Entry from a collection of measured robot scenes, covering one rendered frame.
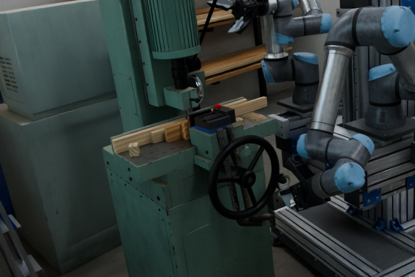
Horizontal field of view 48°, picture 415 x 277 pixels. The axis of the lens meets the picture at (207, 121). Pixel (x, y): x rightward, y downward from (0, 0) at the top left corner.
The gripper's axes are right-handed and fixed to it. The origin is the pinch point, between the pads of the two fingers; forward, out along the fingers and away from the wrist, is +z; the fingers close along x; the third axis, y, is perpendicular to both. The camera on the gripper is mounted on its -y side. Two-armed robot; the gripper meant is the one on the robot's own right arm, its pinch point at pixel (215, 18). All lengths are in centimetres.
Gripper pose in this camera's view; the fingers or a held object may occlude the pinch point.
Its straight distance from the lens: 167.9
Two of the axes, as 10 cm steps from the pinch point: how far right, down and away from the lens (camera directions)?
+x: 4.9, 7.8, -3.9
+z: -8.3, 2.7, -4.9
